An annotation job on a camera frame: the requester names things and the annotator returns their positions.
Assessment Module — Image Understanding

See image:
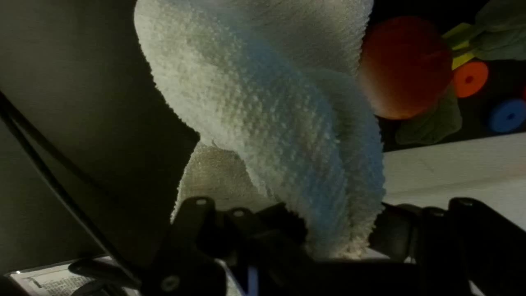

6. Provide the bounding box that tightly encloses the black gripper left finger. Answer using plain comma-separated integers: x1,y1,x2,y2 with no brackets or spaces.
140,196,306,296

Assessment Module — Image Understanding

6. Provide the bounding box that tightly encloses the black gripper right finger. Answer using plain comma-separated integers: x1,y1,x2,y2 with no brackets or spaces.
371,198,526,296

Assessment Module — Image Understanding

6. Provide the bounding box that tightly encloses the blue toy ring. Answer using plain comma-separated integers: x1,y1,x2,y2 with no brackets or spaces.
489,97,526,135

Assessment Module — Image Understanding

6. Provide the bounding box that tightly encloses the white cloth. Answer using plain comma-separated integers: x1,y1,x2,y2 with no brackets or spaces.
134,0,385,260

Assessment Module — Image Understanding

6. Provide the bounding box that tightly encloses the red toy ring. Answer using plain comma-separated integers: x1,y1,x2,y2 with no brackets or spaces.
451,59,491,101

